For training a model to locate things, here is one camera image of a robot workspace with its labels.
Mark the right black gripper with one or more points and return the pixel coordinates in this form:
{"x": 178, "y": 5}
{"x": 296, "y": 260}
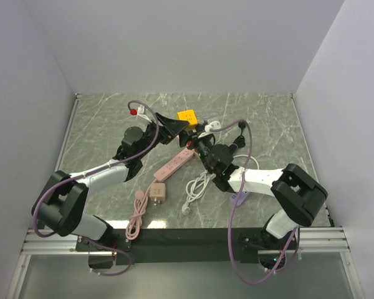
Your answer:
{"x": 184, "y": 137}

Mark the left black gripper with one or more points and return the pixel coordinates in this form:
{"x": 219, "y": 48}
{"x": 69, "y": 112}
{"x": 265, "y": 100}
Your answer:
{"x": 171, "y": 128}

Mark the yellow cube socket adapter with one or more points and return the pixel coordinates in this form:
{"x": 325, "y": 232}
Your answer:
{"x": 190, "y": 117}

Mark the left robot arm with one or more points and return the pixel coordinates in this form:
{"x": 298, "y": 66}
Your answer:
{"x": 62, "y": 201}

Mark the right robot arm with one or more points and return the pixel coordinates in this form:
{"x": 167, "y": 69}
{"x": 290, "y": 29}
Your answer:
{"x": 300, "y": 196}

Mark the beige red power strip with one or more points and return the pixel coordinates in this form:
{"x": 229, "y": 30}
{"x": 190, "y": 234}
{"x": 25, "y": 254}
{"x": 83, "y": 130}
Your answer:
{"x": 195, "y": 146}

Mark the pink cube adapter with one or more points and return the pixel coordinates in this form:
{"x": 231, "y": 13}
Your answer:
{"x": 157, "y": 193}

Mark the purple power strip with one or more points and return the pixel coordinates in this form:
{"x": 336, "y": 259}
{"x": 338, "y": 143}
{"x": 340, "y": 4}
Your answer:
{"x": 238, "y": 200}

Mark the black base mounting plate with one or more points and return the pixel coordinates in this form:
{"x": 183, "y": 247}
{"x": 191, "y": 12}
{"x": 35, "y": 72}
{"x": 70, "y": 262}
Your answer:
{"x": 249, "y": 244}

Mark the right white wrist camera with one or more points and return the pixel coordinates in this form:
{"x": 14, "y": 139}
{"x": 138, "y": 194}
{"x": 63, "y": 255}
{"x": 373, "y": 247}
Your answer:
{"x": 213, "y": 125}

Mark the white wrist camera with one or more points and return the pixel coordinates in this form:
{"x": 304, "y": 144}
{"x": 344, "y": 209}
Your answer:
{"x": 213, "y": 125}
{"x": 140, "y": 114}

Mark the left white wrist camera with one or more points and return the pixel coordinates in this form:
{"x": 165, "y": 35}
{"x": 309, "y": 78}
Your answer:
{"x": 140, "y": 114}

